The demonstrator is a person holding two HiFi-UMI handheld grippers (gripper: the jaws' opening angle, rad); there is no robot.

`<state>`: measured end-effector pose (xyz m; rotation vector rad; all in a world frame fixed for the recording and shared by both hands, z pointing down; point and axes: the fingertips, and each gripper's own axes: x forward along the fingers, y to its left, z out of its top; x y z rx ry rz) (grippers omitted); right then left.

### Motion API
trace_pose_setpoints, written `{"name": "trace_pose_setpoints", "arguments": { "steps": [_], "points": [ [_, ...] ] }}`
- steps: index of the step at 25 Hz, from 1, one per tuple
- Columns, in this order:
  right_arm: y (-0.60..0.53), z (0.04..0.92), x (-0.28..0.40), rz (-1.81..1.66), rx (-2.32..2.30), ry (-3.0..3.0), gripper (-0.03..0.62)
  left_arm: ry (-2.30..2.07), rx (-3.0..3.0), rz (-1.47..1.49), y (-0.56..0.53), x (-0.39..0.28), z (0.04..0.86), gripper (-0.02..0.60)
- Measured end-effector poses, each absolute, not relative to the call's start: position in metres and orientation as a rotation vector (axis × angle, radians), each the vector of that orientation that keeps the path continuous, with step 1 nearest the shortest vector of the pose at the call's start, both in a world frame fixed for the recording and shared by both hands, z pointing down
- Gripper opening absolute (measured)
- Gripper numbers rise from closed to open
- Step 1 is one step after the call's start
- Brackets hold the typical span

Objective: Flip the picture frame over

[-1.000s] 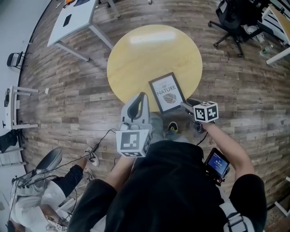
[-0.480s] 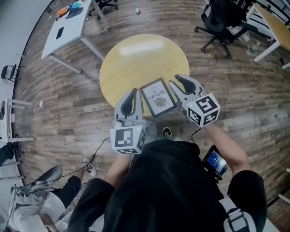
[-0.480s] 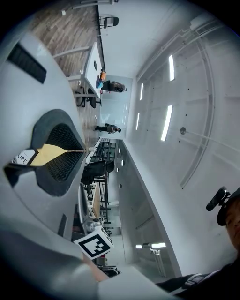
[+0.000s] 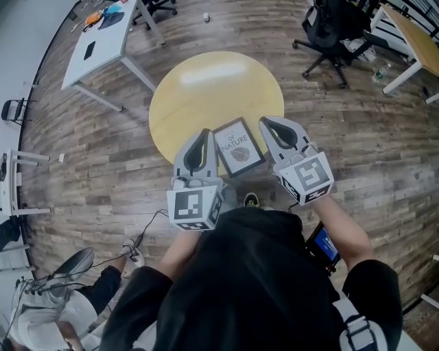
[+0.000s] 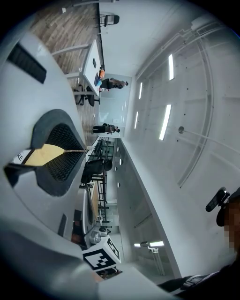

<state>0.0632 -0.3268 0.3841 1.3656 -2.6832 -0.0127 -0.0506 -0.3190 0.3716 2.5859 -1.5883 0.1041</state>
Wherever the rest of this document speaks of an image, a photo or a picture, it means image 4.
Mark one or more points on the black device with blue screen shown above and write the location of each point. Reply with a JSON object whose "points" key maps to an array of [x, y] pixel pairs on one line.
{"points": [[324, 245]]}

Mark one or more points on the person's black yellow shoe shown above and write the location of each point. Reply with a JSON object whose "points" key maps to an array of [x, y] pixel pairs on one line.
{"points": [[252, 200]]}

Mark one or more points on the white rectangular desk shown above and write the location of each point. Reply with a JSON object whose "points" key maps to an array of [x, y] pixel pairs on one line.
{"points": [[106, 44]]}

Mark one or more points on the person's right forearm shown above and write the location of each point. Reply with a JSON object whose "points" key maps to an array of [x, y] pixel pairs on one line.
{"points": [[346, 233]]}

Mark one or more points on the black picture frame leaf print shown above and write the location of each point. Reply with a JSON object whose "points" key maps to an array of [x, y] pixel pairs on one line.
{"points": [[240, 147]]}

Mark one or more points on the black folding chair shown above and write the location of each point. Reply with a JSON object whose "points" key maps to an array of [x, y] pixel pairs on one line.
{"points": [[13, 111]]}

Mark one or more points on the black flat device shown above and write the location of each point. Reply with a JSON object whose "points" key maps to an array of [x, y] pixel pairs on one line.
{"points": [[89, 50]]}

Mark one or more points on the grey round shade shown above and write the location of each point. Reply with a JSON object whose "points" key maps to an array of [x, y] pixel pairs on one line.
{"points": [[77, 262]]}

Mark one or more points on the large black office chair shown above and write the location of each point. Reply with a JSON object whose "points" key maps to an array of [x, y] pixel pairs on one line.
{"points": [[329, 27]]}

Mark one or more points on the small white cup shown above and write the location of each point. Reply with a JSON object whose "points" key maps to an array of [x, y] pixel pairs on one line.
{"points": [[206, 17]]}

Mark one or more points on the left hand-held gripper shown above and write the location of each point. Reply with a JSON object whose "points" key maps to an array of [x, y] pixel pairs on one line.
{"points": [[192, 205]]}

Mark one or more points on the wooden desk white legs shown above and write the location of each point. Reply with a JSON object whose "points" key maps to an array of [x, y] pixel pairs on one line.
{"points": [[416, 37]]}

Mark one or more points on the small white table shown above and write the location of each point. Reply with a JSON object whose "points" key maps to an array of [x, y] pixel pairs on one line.
{"points": [[8, 185]]}

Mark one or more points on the person's left forearm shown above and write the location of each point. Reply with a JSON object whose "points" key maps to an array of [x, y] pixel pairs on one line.
{"points": [[181, 250]]}

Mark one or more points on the white paper scrap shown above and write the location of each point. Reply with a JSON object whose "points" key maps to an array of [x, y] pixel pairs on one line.
{"points": [[62, 157]]}

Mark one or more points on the dark blue cloth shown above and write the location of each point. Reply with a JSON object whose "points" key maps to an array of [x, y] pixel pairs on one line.
{"points": [[111, 20]]}

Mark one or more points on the clear plastic bottle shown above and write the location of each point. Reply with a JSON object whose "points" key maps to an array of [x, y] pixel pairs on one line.
{"points": [[381, 72]]}

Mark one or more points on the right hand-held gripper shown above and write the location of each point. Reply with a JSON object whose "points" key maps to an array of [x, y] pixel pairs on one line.
{"points": [[308, 175]]}

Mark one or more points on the person's black shirt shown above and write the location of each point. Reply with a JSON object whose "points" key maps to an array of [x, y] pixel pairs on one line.
{"points": [[247, 284]]}

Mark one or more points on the orange object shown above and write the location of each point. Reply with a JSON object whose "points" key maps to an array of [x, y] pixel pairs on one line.
{"points": [[93, 18]]}

